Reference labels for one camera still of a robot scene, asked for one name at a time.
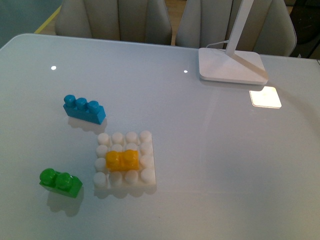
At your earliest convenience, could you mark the beige right chair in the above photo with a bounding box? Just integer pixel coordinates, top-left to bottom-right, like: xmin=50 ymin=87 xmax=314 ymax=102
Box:
xmin=175 ymin=0 xmax=297 ymax=57

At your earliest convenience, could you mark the white studded base plate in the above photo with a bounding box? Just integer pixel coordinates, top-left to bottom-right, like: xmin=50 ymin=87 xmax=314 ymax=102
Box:
xmin=93 ymin=130 xmax=156 ymax=191

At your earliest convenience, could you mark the yellow two-stud block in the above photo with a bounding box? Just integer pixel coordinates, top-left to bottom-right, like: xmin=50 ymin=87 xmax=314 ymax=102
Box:
xmin=106 ymin=149 xmax=140 ymax=172

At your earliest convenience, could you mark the beige chair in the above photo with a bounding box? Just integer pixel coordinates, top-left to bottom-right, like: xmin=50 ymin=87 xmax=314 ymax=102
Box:
xmin=55 ymin=0 xmax=172 ymax=45
xmin=175 ymin=0 xmax=297 ymax=57

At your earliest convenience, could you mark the beige left chair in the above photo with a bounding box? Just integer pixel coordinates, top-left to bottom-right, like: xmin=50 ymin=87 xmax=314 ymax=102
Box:
xmin=55 ymin=0 xmax=172 ymax=45

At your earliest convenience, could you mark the white desk lamp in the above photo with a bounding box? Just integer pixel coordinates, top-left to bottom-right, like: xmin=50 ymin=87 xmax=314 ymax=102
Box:
xmin=198 ymin=0 xmax=269 ymax=85

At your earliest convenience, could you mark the green two-stud block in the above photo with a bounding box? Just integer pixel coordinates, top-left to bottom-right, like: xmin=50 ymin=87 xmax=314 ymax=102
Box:
xmin=39 ymin=168 xmax=83 ymax=198

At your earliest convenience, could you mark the blue three-stud block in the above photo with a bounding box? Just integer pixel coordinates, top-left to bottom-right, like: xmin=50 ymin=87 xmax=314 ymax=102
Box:
xmin=63 ymin=94 xmax=106 ymax=125

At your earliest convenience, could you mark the white lamp cable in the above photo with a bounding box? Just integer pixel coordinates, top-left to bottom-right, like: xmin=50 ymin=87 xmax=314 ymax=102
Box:
xmin=205 ymin=40 xmax=230 ymax=49

